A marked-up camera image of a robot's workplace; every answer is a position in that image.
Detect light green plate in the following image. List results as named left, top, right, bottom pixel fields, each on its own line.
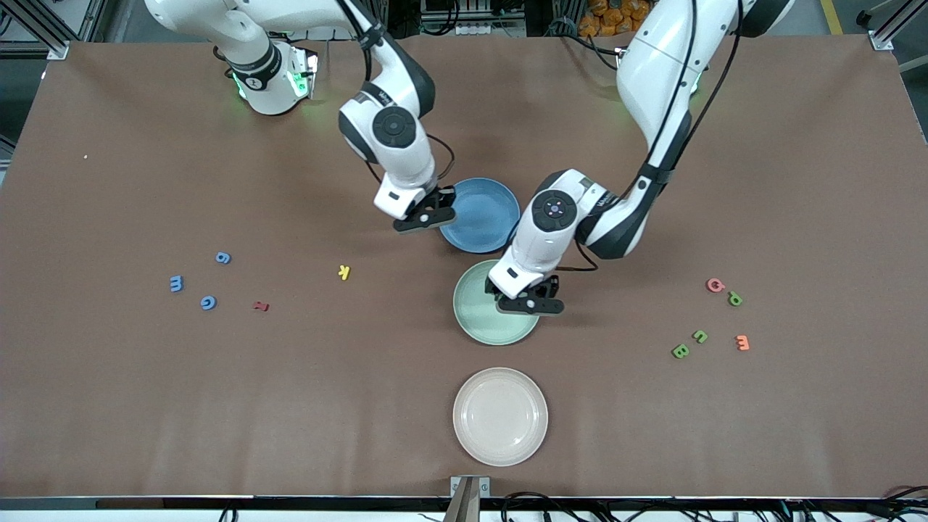
left=452, top=259, right=542, bottom=346

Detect pale pink plate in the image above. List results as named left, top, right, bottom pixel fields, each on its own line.
left=452, top=367, right=549, bottom=467

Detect bag of orange fruits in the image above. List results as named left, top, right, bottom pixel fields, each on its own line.
left=578, top=0, right=657, bottom=37

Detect brown paper table cover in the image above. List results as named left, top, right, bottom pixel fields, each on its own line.
left=0, top=35, right=928, bottom=500

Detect aluminium frame post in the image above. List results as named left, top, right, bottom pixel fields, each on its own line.
left=14, top=0, right=99, bottom=60
left=855, top=0, right=928, bottom=51

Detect black cables under table edge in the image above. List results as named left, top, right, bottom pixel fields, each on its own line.
left=500, top=492, right=928, bottom=522

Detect metal table edge rail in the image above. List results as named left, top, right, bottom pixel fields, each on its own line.
left=0, top=495, right=928, bottom=512

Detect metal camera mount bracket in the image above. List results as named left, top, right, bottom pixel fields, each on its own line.
left=444, top=476, right=492, bottom=522

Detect blue plate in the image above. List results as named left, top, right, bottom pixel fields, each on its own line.
left=436, top=178, right=521, bottom=254

